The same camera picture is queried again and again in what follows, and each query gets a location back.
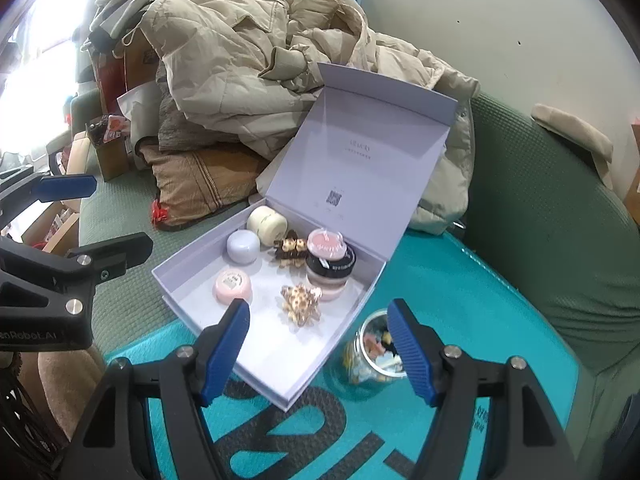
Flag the pink round compact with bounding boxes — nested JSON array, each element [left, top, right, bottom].
[[214, 268, 253, 306]]

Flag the hedgehog hair claw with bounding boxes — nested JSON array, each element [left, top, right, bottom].
[[281, 284, 322, 327]]

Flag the brown bear hair claw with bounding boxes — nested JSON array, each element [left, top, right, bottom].
[[272, 229, 308, 268]]

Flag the cream white jar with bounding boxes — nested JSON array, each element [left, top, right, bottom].
[[246, 205, 288, 247]]

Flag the clear pink blush compact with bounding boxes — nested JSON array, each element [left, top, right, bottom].
[[306, 229, 347, 261]]

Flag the red tassel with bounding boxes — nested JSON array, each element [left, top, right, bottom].
[[151, 200, 168, 226]]

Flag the tan fuzzy trouser leg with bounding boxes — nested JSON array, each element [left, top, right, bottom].
[[18, 346, 106, 441]]

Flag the cardboard box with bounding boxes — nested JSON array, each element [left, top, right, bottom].
[[86, 115, 130, 181]]

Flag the brown striped pillow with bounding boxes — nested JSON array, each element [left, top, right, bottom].
[[139, 141, 268, 231]]

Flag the white round case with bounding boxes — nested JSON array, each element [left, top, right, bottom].
[[226, 230, 260, 266]]

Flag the lavender gift box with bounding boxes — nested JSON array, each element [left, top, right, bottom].
[[153, 64, 458, 410]]

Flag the black lid glass jar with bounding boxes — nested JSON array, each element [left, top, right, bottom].
[[306, 245, 357, 288]]

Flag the clear glass candy jar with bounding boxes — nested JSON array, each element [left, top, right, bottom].
[[343, 310, 407, 385]]

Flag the beige puffer jacket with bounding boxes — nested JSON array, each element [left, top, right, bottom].
[[88, 0, 480, 234]]

